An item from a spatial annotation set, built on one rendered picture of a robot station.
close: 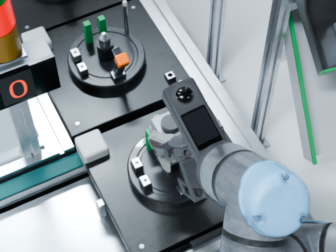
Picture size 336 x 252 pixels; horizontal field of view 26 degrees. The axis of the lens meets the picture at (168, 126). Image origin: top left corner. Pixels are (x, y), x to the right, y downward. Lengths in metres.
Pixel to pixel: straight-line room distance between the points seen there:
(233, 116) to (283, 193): 0.50
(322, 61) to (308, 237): 0.26
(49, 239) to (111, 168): 0.15
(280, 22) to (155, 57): 0.33
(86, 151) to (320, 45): 0.42
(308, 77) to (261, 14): 0.40
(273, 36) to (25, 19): 0.52
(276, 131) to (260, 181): 0.61
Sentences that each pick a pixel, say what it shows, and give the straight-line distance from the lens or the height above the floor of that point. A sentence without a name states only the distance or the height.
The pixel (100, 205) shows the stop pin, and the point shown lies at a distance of 1.18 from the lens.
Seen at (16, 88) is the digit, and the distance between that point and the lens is 1.02.
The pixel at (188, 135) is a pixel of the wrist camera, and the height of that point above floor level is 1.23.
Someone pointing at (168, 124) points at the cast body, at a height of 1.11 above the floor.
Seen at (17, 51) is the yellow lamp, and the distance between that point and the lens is 0.98.
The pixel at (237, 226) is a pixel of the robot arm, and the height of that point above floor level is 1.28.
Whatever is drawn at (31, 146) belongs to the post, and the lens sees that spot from 1.23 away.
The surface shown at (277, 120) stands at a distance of 1.40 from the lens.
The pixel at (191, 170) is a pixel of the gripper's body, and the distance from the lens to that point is 0.98.
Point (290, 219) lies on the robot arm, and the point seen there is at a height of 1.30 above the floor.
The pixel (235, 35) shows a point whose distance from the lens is 1.52.
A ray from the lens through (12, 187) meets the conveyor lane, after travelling 1.24.
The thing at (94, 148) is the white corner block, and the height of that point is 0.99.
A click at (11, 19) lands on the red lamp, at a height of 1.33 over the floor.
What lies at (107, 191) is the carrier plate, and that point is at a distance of 1.19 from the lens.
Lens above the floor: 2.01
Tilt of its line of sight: 56 degrees down
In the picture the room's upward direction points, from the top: straight up
